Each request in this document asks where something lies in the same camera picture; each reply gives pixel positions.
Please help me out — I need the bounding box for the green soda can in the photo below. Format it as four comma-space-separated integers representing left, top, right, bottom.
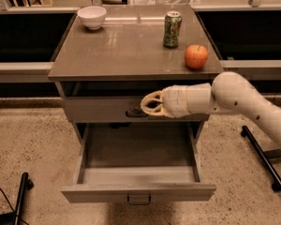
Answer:
163, 10, 182, 48

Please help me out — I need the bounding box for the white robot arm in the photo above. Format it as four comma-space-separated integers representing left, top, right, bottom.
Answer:
140, 71, 281, 149

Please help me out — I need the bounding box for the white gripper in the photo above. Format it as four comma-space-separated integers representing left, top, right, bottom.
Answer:
140, 85, 189, 118

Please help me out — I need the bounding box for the red orange apple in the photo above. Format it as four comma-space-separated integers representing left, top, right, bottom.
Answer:
185, 45, 208, 69

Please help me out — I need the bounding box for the black right base leg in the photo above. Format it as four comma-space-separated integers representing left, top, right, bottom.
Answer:
241, 126, 281, 192

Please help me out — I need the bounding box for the closed grey top drawer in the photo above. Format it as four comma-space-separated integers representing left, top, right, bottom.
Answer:
62, 97, 209, 123

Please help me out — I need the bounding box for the black base leg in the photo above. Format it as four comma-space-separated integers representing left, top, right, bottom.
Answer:
0, 172, 34, 225
241, 126, 281, 192

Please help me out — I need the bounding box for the open grey middle drawer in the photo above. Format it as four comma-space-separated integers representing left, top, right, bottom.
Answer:
62, 121, 215, 205

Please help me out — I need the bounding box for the white ceramic bowl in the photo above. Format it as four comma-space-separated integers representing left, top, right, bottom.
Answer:
77, 6, 107, 30

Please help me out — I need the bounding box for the black left base leg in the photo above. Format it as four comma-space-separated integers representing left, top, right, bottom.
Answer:
0, 172, 34, 225

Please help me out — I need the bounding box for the grey metal railing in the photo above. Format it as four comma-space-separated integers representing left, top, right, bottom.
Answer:
0, 0, 281, 83

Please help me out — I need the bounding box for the grey drawer cabinet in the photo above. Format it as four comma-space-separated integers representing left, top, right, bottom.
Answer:
49, 5, 223, 141

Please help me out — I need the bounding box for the black floor cable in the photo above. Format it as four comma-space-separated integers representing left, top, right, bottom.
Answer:
0, 177, 31, 225

